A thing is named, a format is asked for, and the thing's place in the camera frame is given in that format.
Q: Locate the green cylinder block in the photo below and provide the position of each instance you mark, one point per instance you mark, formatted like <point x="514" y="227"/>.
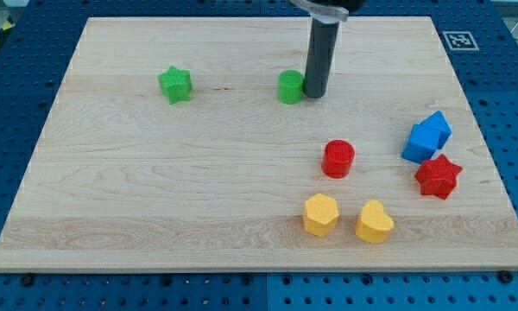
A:
<point x="290" y="84"/>

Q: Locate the green star block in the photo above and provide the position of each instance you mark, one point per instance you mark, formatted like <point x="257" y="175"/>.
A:
<point x="176" y="84"/>

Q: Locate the red star block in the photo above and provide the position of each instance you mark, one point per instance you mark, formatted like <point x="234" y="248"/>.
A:
<point x="438" y="177"/>

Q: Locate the red cylinder block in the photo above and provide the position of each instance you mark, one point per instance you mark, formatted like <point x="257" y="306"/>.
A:
<point x="337" y="159"/>

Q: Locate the yellow hexagon block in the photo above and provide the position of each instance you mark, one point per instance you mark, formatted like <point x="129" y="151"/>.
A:
<point x="320" y="215"/>

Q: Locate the wooden board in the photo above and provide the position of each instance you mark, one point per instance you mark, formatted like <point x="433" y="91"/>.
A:
<point x="121" y="181"/>

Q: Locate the yellow heart block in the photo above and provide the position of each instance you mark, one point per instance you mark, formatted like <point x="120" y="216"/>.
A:
<point x="373" y="224"/>

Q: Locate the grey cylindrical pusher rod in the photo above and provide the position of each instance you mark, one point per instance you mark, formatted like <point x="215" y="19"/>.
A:
<point x="321" y="47"/>

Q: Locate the silver rod clamp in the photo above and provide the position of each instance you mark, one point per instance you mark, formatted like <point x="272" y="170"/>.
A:
<point x="324" y="13"/>

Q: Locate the blue cube block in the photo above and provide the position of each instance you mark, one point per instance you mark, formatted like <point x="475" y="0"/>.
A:
<point x="421" y="144"/>

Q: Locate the blue triangular prism block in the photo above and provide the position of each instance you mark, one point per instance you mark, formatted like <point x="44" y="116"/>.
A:
<point x="438" y="122"/>

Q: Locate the white fiducial marker tag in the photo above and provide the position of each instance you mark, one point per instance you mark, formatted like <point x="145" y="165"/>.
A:
<point x="460" y="41"/>

